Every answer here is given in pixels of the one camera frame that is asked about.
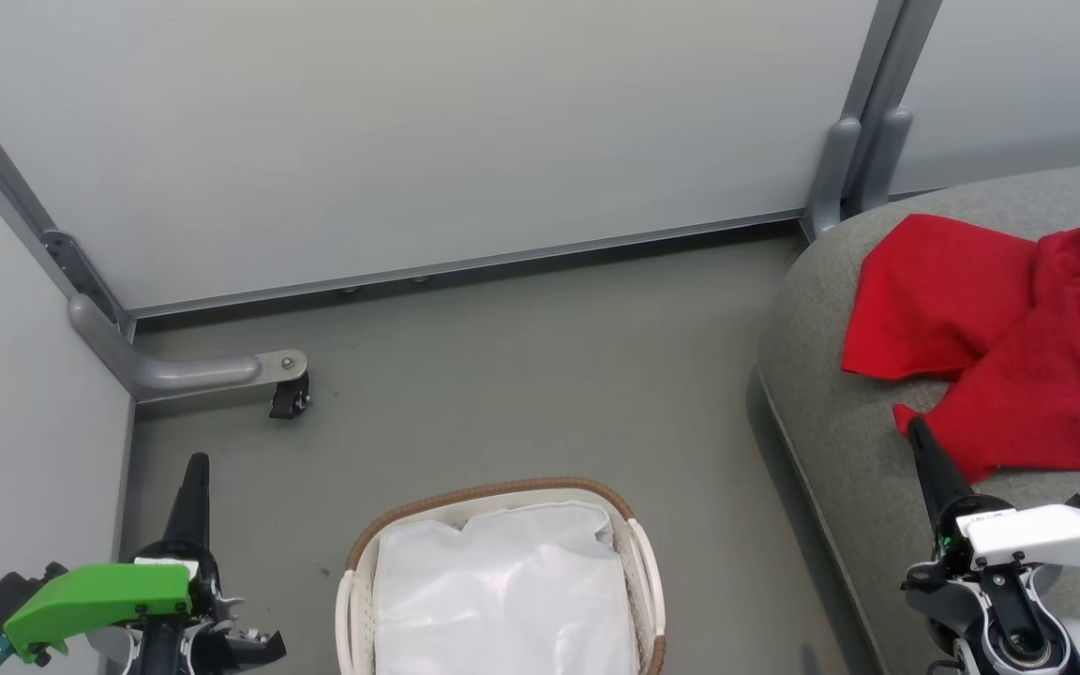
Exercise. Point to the grey partition foot post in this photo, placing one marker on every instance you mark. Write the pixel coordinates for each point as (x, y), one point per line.
(882, 159)
(831, 178)

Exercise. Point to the grey fabric sofa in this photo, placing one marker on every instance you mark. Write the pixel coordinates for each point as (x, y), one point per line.
(840, 450)

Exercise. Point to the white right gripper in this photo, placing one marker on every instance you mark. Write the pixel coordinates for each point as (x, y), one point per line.
(1046, 536)

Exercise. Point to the grey partition support leg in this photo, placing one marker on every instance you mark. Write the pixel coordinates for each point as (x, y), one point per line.
(179, 372)

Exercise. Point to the white liner bag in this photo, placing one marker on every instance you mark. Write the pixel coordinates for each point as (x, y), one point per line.
(502, 591)

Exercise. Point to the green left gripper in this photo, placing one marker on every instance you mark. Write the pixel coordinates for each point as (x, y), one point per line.
(99, 600)

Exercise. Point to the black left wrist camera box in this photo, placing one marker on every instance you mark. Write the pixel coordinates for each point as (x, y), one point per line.
(6, 595)

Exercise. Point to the red shirt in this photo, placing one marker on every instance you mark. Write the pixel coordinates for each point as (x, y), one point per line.
(1018, 328)

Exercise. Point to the dark metal hinge bracket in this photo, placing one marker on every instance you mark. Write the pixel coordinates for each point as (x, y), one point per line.
(76, 267)

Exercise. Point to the white laundry basket brown rim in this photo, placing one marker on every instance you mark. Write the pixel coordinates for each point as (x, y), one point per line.
(502, 489)

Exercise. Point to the black caster wheel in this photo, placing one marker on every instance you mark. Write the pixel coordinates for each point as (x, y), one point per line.
(289, 399)

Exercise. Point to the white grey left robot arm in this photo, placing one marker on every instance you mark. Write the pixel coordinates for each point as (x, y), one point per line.
(109, 647)

